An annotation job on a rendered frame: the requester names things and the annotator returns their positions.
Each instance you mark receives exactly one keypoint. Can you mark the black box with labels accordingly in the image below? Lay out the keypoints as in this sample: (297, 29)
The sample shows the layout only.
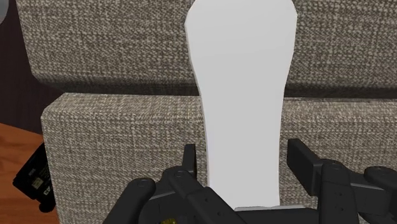
(35, 180)

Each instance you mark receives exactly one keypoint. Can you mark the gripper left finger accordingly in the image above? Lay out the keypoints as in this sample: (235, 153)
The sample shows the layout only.
(181, 189)

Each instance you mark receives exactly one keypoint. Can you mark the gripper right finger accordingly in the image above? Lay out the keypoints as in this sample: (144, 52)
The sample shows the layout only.
(333, 183)

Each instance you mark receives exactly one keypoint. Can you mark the grey woven fabric sofa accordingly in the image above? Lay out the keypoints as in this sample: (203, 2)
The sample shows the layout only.
(118, 130)

